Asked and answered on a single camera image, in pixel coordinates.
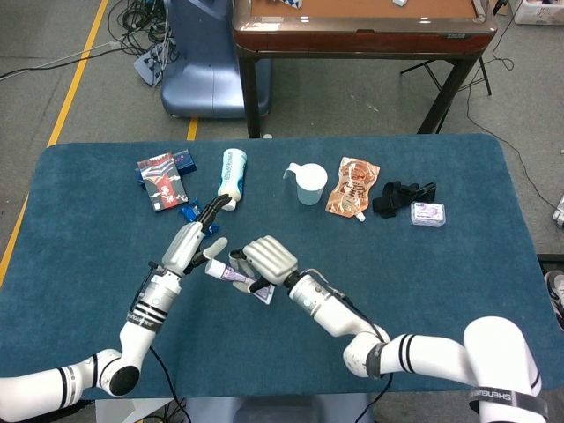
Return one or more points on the white storage box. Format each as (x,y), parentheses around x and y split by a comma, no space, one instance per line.
(537,11)

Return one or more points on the brown mahjong table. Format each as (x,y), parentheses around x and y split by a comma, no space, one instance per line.
(361,39)

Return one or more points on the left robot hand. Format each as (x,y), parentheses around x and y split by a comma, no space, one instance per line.
(185,249)

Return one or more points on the short yellow floor tape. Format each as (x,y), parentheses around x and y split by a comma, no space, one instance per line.
(193,128)

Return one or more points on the white table frame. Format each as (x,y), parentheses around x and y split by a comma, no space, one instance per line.
(132,410)

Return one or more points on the long yellow floor tape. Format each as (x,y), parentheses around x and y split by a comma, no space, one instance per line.
(72,88)

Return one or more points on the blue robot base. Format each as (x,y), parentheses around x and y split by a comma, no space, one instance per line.
(202,75)

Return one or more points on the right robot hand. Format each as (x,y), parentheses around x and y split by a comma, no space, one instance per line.
(271,260)

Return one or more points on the black stand legs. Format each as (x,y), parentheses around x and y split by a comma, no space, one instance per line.
(485,75)

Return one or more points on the purple white tube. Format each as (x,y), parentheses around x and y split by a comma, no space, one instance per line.
(218,269)

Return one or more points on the red black patterned box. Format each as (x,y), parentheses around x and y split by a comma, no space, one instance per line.
(162,183)

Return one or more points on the clear floss pick box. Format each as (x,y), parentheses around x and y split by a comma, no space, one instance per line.
(427,214)

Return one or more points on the white lotion bottle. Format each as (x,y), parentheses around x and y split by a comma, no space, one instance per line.
(231,176)

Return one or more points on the orange spout pouch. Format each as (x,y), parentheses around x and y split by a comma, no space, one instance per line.
(352,187)

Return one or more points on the teal blue table mat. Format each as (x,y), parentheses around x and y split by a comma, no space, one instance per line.
(282,211)

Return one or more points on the small dark blue box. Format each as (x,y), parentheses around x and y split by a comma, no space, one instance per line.
(185,161)

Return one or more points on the grey power strip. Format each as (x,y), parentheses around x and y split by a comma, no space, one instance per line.
(147,66)

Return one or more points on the grey sneaker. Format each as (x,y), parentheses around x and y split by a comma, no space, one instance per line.
(556,295)

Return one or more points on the blue snack packet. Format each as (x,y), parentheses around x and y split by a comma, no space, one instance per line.
(189,212)

